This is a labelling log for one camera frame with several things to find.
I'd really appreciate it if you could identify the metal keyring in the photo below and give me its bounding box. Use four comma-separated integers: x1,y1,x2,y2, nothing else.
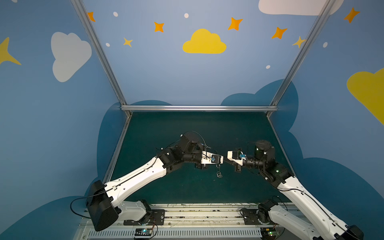
216,164,223,178

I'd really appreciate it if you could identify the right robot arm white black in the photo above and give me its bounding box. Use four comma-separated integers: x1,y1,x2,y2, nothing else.
225,140,364,240

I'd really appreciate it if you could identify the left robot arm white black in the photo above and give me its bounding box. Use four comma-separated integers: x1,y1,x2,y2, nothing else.
86,132,224,232

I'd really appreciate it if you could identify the right controller board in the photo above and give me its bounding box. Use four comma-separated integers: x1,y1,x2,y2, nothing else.
261,228,278,240

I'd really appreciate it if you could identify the controller board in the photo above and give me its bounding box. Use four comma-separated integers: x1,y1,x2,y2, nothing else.
133,228,154,240
261,228,278,240

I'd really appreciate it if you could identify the left controller board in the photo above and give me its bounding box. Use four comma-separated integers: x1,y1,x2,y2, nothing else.
133,228,154,240

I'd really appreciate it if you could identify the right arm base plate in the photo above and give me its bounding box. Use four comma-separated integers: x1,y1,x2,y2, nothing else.
240,208,271,225

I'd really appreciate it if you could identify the aluminium rail base front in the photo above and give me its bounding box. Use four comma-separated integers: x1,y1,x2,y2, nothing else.
73,203,299,240

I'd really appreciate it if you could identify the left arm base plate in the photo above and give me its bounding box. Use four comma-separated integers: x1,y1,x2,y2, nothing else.
124,210,166,226

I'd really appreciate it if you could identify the aluminium frame back bar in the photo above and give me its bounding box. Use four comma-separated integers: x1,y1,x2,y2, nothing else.
121,105,278,112

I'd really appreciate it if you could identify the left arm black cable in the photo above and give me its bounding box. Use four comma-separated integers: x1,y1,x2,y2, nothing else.
69,196,92,220

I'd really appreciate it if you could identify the aluminium frame left post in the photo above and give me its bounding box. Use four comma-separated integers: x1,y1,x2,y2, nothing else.
71,0,127,106

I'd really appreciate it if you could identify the aluminium frame post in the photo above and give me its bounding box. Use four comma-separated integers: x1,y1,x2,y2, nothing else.
266,0,337,119
71,0,127,106

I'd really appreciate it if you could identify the aluminium frame right post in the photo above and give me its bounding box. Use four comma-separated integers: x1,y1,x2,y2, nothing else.
266,0,337,119

